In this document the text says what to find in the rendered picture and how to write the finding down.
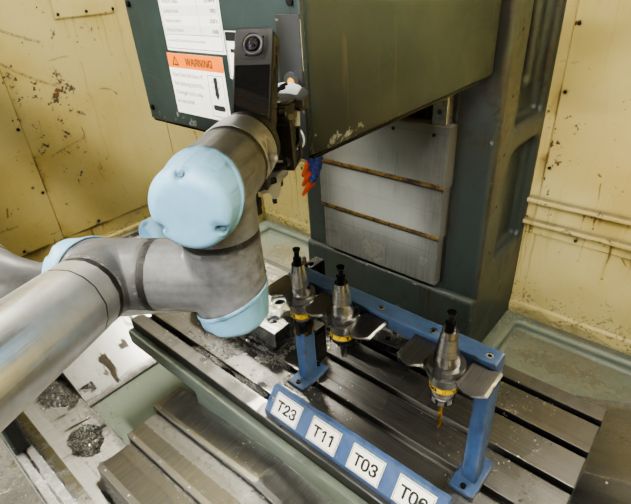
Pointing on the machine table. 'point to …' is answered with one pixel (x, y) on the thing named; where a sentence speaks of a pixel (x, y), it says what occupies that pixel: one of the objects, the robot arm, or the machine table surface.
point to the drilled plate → (276, 334)
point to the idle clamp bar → (390, 345)
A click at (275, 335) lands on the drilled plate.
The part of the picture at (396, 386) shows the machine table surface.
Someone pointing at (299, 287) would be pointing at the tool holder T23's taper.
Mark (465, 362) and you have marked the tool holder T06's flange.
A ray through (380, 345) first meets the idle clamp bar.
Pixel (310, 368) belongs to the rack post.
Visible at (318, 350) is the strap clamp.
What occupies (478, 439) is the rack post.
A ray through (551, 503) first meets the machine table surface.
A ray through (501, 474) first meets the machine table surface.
